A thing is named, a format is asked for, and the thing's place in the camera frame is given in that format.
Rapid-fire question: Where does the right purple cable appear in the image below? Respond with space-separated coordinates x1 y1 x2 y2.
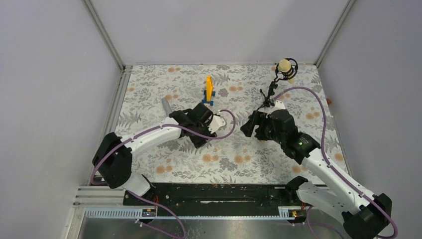
272 86 399 239

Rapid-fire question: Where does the blue yellow toy block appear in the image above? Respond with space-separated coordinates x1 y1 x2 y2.
202 76 215 106

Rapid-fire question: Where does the floral patterned table mat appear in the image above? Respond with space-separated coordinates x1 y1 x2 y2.
108 64 352 185

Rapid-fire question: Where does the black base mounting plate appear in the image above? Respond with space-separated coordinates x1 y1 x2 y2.
143 176 307 218

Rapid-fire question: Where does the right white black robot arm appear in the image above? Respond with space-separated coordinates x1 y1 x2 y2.
240 109 392 239

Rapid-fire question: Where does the cream foam studio microphone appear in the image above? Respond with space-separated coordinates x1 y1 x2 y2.
274 58 298 83

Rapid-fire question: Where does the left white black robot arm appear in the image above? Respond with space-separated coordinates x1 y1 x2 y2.
93 103 225 205

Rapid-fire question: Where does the grey handheld microphone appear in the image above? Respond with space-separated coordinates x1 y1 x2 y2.
161 97 172 116

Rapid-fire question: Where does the black microphone tripod stand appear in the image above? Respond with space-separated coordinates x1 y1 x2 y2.
257 79 279 111

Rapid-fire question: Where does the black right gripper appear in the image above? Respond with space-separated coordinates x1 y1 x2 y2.
240 110 285 144

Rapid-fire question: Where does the white slotted cable duct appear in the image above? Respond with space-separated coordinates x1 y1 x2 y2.
84 207 298 221

